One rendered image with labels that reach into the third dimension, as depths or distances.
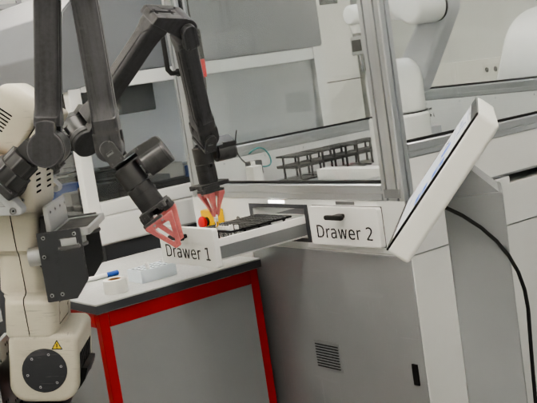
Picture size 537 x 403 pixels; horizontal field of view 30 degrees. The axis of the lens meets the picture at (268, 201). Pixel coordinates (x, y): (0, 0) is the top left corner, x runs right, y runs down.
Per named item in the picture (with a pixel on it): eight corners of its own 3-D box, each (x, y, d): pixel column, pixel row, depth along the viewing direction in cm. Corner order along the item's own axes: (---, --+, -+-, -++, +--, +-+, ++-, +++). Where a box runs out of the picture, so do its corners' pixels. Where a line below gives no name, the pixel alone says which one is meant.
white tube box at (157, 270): (142, 284, 300) (140, 271, 299) (129, 281, 306) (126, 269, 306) (177, 273, 307) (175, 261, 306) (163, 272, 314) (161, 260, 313)
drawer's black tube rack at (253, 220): (233, 253, 284) (230, 230, 283) (200, 249, 298) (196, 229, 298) (294, 236, 297) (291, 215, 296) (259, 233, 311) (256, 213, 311)
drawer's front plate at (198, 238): (217, 269, 274) (212, 229, 273) (163, 261, 297) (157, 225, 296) (223, 267, 275) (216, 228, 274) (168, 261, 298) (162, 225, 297)
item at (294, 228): (219, 261, 276) (216, 240, 276) (170, 256, 297) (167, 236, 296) (328, 230, 300) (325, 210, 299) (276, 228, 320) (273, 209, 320)
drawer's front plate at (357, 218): (381, 249, 268) (375, 208, 266) (312, 243, 291) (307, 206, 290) (386, 247, 269) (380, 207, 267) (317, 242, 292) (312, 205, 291)
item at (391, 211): (411, 256, 262) (403, 201, 260) (198, 238, 343) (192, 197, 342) (622, 188, 317) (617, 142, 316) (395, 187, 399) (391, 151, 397)
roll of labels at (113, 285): (110, 289, 297) (108, 277, 297) (132, 288, 295) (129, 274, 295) (101, 296, 291) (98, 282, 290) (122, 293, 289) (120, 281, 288)
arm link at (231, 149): (192, 121, 284) (206, 137, 278) (227, 113, 289) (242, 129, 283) (188, 155, 291) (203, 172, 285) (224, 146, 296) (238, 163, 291)
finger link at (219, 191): (230, 213, 288) (223, 181, 287) (209, 220, 285) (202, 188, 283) (217, 213, 294) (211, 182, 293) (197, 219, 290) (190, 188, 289)
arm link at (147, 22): (147, -12, 250) (165, 6, 243) (184, 9, 260) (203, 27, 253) (53, 131, 260) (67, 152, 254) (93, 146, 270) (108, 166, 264)
